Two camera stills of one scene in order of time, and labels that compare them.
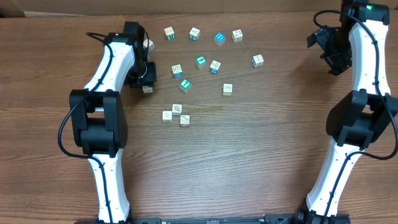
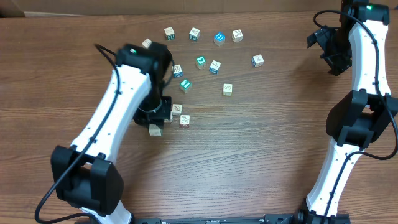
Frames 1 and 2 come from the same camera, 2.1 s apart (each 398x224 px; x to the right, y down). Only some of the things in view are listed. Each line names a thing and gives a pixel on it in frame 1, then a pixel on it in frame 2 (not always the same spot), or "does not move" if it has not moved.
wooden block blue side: [177, 71] does not move
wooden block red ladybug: [185, 121] does not move
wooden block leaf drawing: [176, 109] does not move
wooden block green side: [147, 89] -> [154, 130]
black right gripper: [325, 47] does not move
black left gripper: [144, 81] -> [158, 115]
